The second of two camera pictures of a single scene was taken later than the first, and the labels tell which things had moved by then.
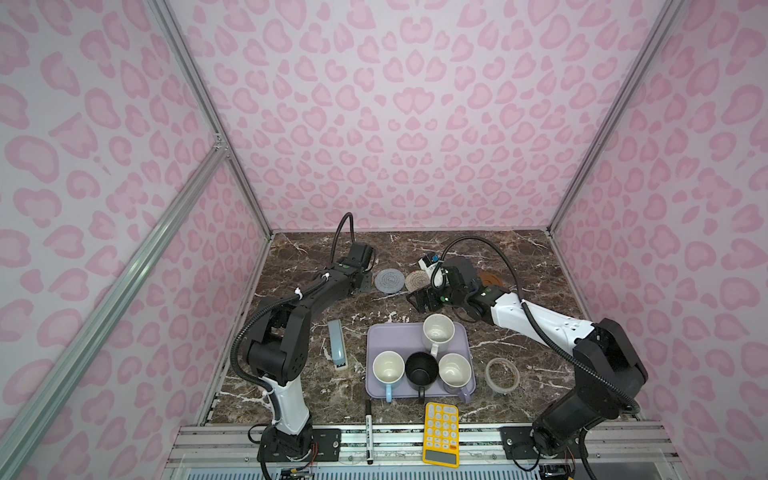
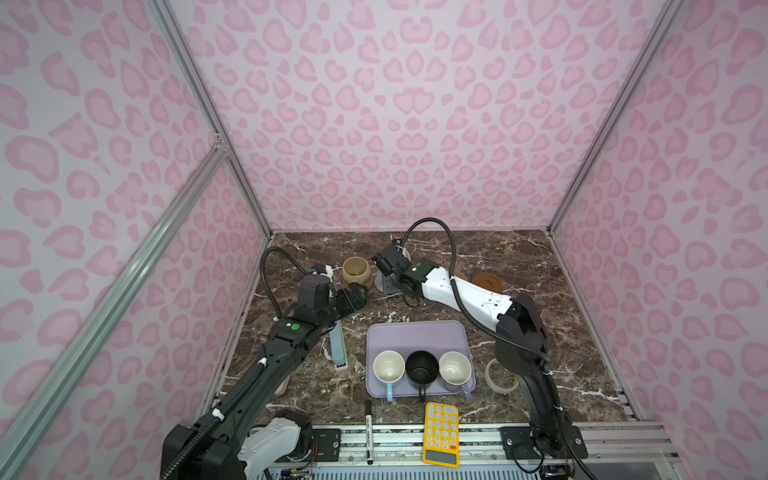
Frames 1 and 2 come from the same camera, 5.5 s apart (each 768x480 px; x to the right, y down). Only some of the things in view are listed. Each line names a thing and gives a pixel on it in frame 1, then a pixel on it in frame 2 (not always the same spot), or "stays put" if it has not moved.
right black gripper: [419, 295] → [384, 272]
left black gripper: [367, 281] → [348, 305]
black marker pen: [368, 418] stays put
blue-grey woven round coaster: [389, 280] stays put
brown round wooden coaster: [489, 279] stays put
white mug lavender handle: [455, 372] stays put
